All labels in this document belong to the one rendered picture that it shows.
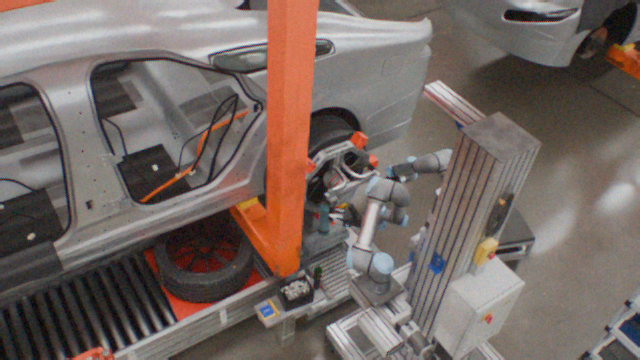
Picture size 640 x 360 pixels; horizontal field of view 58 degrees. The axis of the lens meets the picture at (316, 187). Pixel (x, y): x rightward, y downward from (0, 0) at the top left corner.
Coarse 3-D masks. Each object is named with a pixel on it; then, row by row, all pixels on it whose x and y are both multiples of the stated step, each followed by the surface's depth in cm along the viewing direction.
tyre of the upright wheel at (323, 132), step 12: (312, 120) 381; (324, 120) 382; (336, 120) 387; (312, 132) 374; (324, 132) 373; (336, 132) 374; (348, 132) 380; (312, 144) 368; (324, 144) 370; (312, 156) 371
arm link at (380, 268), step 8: (376, 256) 320; (384, 256) 321; (376, 264) 317; (384, 264) 318; (392, 264) 319; (368, 272) 322; (376, 272) 320; (384, 272) 318; (376, 280) 324; (384, 280) 323
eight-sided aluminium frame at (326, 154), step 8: (344, 144) 375; (352, 144) 376; (320, 152) 368; (328, 152) 371; (336, 152) 369; (344, 152) 374; (360, 152) 384; (312, 160) 370; (320, 160) 366; (312, 176) 371; (304, 208) 388; (312, 208) 394
